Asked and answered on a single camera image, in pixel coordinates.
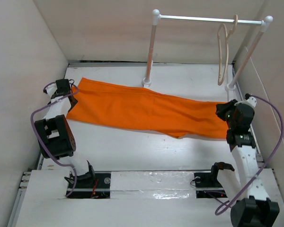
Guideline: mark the orange trousers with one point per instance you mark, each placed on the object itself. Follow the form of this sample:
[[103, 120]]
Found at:
[[138, 108]]

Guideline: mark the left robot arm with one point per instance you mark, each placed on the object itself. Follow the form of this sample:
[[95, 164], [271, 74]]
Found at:
[[54, 134]]

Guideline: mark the white clothes rack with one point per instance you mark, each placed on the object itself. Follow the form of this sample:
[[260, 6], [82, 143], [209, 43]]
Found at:
[[193, 40]]

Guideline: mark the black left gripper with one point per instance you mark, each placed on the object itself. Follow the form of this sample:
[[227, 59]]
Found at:
[[73, 105]]

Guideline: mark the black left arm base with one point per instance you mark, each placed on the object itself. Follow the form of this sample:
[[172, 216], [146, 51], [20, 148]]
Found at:
[[91, 185]]

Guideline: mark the white foam front panel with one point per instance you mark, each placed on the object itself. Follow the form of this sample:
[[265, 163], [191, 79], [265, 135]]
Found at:
[[137, 199]]

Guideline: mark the wooden clothes hanger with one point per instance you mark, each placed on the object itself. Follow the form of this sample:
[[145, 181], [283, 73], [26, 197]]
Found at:
[[223, 36]]

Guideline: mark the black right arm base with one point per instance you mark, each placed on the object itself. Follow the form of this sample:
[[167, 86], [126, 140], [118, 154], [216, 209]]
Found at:
[[206, 183]]

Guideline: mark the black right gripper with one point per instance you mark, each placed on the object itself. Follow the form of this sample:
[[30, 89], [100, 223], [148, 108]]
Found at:
[[222, 107]]

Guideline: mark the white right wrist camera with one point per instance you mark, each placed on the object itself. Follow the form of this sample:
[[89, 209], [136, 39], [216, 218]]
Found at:
[[248, 100]]

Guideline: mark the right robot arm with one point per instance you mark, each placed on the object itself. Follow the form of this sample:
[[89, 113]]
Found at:
[[249, 203]]

